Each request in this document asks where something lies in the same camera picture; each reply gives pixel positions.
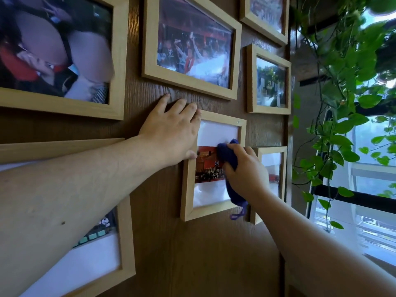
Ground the person's right hand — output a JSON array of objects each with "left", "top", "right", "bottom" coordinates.
[{"left": 223, "top": 143, "right": 271, "bottom": 203}]

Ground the person's left hand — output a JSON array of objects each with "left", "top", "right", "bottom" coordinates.
[{"left": 138, "top": 93, "right": 202, "bottom": 168}]

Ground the blue cleaning cloth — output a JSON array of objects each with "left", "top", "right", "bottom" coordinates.
[{"left": 217, "top": 138, "right": 249, "bottom": 221}]

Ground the wooden frame with red photo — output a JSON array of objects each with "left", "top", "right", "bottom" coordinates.
[{"left": 180, "top": 110, "right": 247, "bottom": 222}]

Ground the person's left forearm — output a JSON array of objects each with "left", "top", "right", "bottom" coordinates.
[{"left": 0, "top": 134, "right": 152, "bottom": 297}]

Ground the person's right forearm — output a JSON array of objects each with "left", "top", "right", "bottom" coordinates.
[{"left": 247, "top": 191, "right": 396, "bottom": 297}]

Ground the black metal rack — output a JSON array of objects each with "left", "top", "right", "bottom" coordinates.
[{"left": 298, "top": 12, "right": 396, "bottom": 220}]

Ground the green trailing vine plant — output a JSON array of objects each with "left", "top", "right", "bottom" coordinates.
[{"left": 291, "top": 0, "right": 396, "bottom": 231}]

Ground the narrow wooden photo frame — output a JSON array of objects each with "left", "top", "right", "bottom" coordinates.
[{"left": 250, "top": 146, "right": 288, "bottom": 225}]

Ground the wooden frame with crowd photo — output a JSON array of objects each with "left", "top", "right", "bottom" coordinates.
[{"left": 142, "top": 0, "right": 242, "bottom": 101}]

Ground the large wooden frame blurred photo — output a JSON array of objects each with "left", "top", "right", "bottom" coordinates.
[{"left": 0, "top": 0, "right": 129, "bottom": 121}]

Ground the small wooden frame garden photo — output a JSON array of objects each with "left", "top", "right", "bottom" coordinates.
[{"left": 246, "top": 44, "right": 292, "bottom": 115}]

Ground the wooden frame with cropped photo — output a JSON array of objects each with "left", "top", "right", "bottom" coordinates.
[{"left": 240, "top": 0, "right": 290, "bottom": 47}]

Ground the large wooden frame white mat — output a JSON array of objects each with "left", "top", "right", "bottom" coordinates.
[{"left": 0, "top": 138, "right": 136, "bottom": 297}]

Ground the white window frame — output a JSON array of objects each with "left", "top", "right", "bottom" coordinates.
[{"left": 309, "top": 114, "right": 396, "bottom": 266}]

